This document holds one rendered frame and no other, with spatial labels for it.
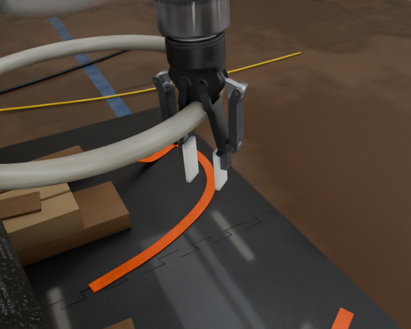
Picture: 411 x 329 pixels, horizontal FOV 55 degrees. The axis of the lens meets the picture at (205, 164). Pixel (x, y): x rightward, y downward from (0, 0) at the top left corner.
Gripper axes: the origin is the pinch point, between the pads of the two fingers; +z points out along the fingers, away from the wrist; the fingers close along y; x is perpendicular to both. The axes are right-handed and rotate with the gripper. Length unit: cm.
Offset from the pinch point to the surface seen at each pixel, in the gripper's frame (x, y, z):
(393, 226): -97, -32, 89
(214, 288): -34, 20, 83
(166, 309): -19, 31, 82
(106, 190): -52, 81, 71
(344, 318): -43, -23, 85
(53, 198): -30, 86, 60
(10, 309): 25.2, 23.2, 17.7
